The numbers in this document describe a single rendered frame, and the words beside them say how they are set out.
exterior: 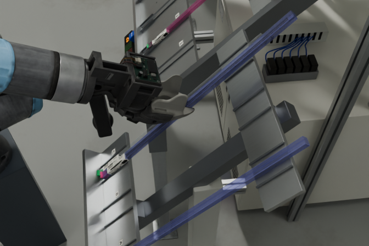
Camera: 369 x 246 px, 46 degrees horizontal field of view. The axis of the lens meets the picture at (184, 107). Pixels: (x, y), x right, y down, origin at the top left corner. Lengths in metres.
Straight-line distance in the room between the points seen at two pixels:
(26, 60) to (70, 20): 1.93
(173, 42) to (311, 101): 0.45
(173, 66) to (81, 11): 1.55
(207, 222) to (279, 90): 0.51
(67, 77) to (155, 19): 0.70
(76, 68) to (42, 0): 2.11
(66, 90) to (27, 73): 0.06
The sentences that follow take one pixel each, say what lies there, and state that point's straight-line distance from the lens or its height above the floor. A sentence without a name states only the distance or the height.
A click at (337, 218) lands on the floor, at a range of 1.87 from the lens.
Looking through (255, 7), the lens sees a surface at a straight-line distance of 1.01.
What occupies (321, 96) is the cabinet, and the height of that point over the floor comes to 0.62.
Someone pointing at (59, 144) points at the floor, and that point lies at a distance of 2.02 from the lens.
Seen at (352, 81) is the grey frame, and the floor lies 0.82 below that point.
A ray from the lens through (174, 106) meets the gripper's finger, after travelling 0.75.
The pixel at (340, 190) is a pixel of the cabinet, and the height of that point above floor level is 0.15.
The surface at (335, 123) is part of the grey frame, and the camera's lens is 1.27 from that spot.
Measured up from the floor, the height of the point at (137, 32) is 0.73.
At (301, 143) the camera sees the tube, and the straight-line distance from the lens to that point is 0.65.
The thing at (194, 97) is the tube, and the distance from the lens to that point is 0.78.
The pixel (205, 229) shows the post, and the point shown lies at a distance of 1.06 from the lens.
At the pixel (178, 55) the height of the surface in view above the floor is 0.82.
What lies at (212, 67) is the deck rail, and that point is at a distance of 1.04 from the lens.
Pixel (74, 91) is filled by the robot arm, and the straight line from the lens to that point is 0.67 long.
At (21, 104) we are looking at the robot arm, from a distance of 1.20.
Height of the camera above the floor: 1.62
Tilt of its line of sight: 52 degrees down
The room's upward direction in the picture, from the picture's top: straight up
